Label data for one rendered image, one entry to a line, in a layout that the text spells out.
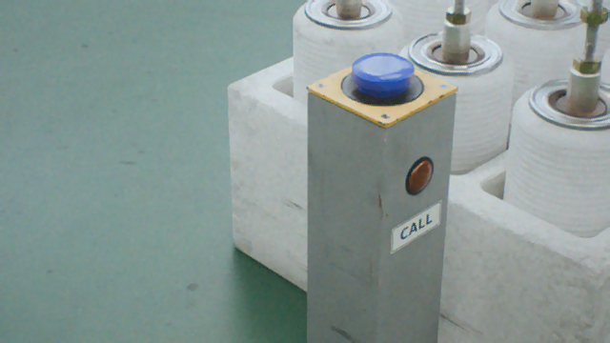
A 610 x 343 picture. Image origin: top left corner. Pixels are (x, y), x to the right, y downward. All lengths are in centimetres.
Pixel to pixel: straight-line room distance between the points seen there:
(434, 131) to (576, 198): 16
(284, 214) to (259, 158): 6
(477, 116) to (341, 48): 13
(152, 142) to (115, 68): 20
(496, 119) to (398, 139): 22
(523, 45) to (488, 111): 9
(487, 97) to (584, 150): 11
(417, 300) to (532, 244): 10
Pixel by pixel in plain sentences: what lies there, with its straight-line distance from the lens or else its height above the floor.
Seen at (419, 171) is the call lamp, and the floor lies 27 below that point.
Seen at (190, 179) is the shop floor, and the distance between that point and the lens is 124.
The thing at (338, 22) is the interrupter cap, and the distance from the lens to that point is 98.
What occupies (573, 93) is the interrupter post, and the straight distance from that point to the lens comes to 87.
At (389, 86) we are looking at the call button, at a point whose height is 32.
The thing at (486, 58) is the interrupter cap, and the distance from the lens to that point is 93.
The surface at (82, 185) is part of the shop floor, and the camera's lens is 125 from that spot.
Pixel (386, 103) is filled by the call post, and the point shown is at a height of 32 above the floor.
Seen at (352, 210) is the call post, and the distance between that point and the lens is 76.
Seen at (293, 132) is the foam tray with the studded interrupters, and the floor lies 17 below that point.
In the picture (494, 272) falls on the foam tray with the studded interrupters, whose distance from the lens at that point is 89.
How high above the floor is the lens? 66
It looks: 32 degrees down
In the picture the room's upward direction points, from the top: straight up
